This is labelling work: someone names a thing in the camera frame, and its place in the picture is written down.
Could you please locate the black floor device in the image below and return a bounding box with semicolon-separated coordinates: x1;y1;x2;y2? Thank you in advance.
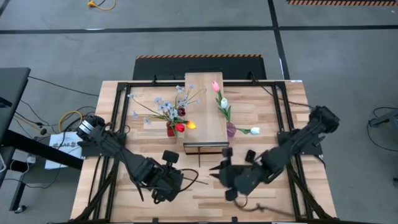
368;107;398;129

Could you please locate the small black box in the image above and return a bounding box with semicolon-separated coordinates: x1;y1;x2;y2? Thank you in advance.
244;149;257;163

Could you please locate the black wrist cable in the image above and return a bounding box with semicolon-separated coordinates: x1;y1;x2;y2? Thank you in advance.
233;195;295;217
174;169;200;194

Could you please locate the black metal table frame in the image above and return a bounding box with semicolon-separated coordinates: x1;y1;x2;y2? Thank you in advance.
70;79;338;224

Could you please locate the pink artificial tulip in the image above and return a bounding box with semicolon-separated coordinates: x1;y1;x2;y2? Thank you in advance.
211;81;233;125

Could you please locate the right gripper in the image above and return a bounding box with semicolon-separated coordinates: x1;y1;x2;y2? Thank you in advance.
210;147;249;202

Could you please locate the white printed paper sheet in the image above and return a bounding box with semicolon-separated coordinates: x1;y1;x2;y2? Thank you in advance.
45;131;84;170

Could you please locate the yellow extension cable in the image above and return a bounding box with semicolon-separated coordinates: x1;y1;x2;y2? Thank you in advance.
86;0;117;11

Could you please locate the black desk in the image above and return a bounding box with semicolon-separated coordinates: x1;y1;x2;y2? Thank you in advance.
0;67;85;215

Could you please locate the bright red artificial tulip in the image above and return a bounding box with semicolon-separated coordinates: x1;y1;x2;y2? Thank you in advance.
174;123;187;137

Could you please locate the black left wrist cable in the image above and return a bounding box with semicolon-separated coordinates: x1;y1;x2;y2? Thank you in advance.
174;169;200;194

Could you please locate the wooden shelf black metal frame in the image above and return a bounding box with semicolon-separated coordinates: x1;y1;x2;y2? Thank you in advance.
182;72;230;156

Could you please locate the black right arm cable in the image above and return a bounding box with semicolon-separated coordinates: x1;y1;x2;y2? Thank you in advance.
248;72;313;110

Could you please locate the white and blue artificial tulip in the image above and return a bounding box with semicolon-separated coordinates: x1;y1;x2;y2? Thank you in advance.
235;126;261;136

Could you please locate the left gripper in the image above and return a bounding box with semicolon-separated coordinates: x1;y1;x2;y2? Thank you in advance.
151;150;185;205

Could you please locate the purple ribbed glass vase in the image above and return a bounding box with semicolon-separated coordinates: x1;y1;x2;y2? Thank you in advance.
226;121;237;138

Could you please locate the red glass vase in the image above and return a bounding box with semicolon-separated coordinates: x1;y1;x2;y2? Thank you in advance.
166;121;177;138

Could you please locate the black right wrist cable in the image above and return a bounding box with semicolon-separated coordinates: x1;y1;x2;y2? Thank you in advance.
233;195;295;217

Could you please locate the yellow cable loop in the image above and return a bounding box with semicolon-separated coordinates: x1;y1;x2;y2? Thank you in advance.
58;110;83;131

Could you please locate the black hazard striped floor mat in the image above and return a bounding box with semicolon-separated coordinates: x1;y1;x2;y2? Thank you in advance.
132;55;267;81

